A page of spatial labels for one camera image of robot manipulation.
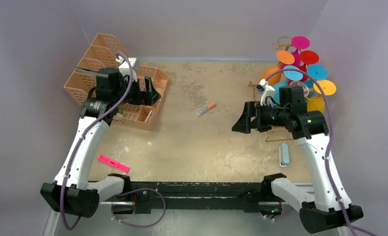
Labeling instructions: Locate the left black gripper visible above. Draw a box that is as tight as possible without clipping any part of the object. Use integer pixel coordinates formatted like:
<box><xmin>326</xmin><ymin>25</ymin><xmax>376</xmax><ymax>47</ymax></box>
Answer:
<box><xmin>113</xmin><ymin>75</ymin><xmax>160</xmax><ymax>106</ymax></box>

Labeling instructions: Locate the clear wine glass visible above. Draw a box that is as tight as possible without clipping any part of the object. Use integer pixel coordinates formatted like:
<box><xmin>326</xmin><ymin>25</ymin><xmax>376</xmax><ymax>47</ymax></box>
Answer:
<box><xmin>289</xmin><ymin>81</ymin><xmax>310</xmax><ymax>98</ymax></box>

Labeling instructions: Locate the blue wine glass front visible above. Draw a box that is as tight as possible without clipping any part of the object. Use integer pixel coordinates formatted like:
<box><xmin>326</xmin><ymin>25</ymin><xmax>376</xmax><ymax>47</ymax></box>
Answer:
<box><xmin>271</xmin><ymin>65</ymin><xmax>304</xmax><ymax>104</ymax></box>

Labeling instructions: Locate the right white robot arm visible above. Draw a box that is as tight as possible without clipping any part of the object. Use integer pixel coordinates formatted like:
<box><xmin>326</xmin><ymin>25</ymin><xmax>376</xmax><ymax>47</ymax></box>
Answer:
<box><xmin>232</xmin><ymin>85</ymin><xmax>364</xmax><ymax>234</ymax></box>

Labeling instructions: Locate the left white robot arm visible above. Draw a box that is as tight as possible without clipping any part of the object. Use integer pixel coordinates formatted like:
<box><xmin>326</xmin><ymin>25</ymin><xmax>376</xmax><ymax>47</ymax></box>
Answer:
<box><xmin>40</xmin><ymin>67</ymin><xmax>161</xmax><ymax>218</ymax></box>

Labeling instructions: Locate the orange wine glass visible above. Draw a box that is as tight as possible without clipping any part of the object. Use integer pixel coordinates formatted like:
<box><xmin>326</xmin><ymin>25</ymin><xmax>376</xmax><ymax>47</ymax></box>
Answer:
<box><xmin>259</xmin><ymin>50</ymin><xmax>295</xmax><ymax>86</ymax></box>

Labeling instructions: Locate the red wine glass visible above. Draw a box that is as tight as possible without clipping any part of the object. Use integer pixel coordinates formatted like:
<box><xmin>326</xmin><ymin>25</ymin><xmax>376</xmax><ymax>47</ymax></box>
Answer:
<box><xmin>299</xmin><ymin>50</ymin><xmax>320</xmax><ymax>72</ymax></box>

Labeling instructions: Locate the yellow wine glass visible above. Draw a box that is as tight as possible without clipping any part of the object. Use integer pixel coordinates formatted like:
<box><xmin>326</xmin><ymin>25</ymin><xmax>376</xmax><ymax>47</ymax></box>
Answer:
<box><xmin>304</xmin><ymin>79</ymin><xmax>336</xmax><ymax>113</ymax></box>

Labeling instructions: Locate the magenta wine glass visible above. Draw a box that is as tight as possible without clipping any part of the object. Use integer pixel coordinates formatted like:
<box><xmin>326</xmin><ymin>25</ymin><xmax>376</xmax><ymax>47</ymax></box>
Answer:
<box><xmin>278</xmin><ymin>35</ymin><xmax>310</xmax><ymax>68</ymax></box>

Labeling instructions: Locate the grey orange highlighter marker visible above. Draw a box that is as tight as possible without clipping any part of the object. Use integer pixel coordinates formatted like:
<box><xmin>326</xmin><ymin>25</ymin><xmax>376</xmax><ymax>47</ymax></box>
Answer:
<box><xmin>196</xmin><ymin>102</ymin><xmax>216</xmax><ymax>117</ymax></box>

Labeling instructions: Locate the orange plastic file organizer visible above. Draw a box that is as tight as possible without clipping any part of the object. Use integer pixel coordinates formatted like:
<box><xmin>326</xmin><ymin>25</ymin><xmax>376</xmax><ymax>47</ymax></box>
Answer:
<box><xmin>64</xmin><ymin>33</ymin><xmax>169</xmax><ymax>131</ymax></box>

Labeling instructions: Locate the grey folder in organizer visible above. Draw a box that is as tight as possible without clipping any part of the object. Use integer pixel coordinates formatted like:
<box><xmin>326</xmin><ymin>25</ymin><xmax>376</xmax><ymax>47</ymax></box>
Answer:
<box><xmin>74</xmin><ymin>66</ymin><xmax>98</xmax><ymax>75</ymax></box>

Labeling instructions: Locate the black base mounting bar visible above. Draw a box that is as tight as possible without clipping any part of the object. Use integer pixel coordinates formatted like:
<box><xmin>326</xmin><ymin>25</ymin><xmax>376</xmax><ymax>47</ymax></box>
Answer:
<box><xmin>100</xmin><ymin>181</ymin><xmax>294</xmax><ymax>214</ymax></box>

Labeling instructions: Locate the pink plastic clip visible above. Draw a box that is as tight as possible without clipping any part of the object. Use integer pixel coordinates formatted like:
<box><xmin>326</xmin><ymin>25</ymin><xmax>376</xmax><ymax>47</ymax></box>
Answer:
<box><xmin>97</xmin><ymin>155</ymin><xmax>130</xmax><ymax>173</ymax></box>

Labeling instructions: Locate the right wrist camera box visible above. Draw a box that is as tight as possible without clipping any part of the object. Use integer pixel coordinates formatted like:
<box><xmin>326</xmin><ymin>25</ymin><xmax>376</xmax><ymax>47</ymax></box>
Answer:
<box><xmin>256</xmin><ymin>79</ymin><xmax>275</xmax><ymax>106</ymax></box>

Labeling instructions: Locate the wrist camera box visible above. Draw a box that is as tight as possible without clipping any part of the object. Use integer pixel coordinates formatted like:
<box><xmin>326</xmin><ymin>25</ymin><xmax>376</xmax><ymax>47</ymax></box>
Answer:
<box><xmin>256</xmin><ymin>79</ymin><xmax>275</xmax><ymax>106</ymax></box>
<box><xmin>116</xmin><ymin>56</ymin><xmax>139</xmax><ymax>81</ymax></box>

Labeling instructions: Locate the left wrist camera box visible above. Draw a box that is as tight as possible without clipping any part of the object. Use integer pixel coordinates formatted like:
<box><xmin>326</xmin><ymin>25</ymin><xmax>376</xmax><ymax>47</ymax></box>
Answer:
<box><xmin>116</xmin><ymin>56</ymin><xmax>139</xmax><ymax>81</ymax></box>

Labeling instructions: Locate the gold wire glass rack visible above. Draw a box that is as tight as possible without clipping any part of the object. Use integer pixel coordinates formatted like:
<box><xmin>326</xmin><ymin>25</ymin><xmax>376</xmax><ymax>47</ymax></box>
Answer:
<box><xmin>248</xmin><ymin>35</ymin><xmax>315</xmax><ymax>143</ymax></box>

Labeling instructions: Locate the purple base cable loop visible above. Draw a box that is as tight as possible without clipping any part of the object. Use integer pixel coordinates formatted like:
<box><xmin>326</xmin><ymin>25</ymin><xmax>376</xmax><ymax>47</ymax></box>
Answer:
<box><xmin>111</xmin><ymin>188</ymin><xmax>167</xmax><ymax>229</ymax></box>

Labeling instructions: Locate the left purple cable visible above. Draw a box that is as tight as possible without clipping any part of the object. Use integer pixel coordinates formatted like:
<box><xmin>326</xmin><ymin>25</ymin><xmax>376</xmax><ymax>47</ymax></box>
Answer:
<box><xmin>59</xmin><ymin>52</ymin><xmax>134</xmax><ymax>231</ymax></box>

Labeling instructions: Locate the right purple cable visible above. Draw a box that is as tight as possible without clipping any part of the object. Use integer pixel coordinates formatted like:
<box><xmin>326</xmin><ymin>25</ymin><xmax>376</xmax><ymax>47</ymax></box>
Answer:
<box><xmin>265</xmin><ymin>67</ymin><xmax>382</xmax><ymax>236</ymax></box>

